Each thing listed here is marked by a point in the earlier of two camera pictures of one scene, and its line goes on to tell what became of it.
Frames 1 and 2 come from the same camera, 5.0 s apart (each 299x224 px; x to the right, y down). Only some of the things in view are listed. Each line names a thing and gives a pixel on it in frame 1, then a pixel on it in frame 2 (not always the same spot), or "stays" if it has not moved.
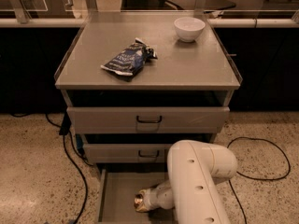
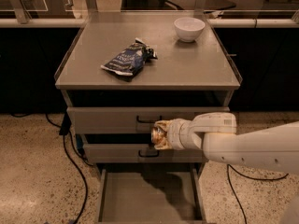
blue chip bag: (131, 60) stays
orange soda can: (138, 201) → (158, 135)
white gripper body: (153, 198) → (177, 133)
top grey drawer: (146, 120) stays
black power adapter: (65, 124) stays
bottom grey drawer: (117, 194) stays
